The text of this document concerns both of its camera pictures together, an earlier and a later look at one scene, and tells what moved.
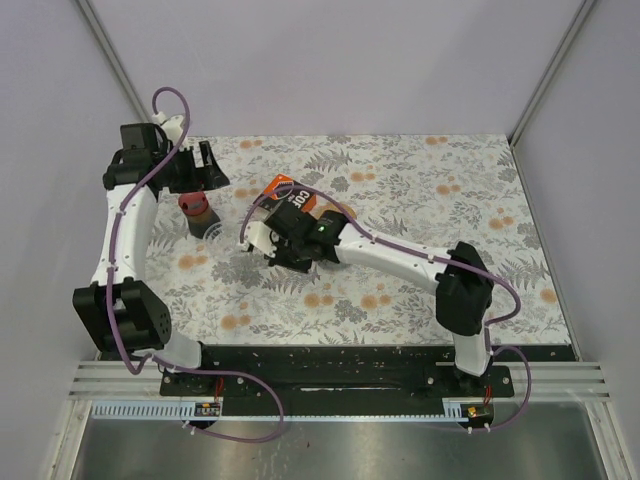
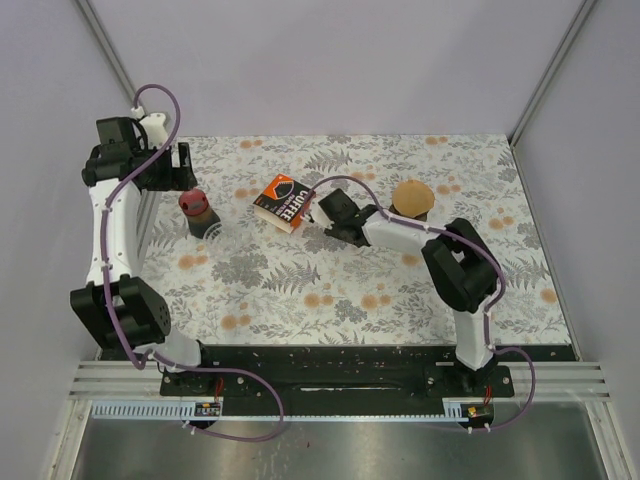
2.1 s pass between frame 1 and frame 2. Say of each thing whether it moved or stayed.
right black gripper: moved
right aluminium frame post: stayed
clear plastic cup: stayed
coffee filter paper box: stayed
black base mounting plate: stayed
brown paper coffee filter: moved
